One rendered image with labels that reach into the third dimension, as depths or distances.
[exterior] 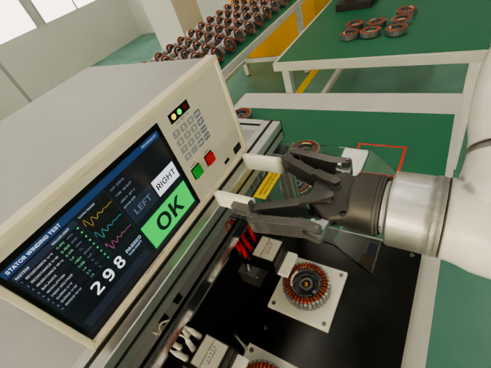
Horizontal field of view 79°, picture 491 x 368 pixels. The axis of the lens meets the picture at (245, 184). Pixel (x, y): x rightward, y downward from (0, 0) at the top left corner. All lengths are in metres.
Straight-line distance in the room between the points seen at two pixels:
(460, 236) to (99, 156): 0.40
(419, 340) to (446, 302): 0.91
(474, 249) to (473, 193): 0.05
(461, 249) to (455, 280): 1.39
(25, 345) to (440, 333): 1.45
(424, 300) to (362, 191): 0.49
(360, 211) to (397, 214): 0.04
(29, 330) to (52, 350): 0.07
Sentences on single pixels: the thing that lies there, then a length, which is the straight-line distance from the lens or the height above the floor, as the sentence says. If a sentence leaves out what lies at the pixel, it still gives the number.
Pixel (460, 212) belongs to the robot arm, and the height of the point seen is 1.22.
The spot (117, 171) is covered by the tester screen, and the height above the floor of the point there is 1.28.
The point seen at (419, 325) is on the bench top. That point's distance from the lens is 0.80.
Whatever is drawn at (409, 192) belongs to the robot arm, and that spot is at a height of 1.22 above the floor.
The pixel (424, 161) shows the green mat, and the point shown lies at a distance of 1.12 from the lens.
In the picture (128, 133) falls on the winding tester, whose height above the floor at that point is 1.31.
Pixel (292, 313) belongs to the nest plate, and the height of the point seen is 0.78.
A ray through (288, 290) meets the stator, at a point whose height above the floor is 0.82.
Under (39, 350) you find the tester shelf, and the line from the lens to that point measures 0.57.
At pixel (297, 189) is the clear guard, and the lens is 0.59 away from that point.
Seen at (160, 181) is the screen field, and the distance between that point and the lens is 0.47.
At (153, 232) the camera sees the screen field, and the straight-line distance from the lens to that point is 0.48.
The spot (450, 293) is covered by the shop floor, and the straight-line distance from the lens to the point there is 1.70.
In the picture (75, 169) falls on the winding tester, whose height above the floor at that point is 1.32.
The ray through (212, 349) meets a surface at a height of 0.92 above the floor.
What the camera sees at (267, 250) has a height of 0.92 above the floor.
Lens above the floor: 1.48
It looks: 41 degrees down
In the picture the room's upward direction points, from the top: 21 degrees counter-clockwise
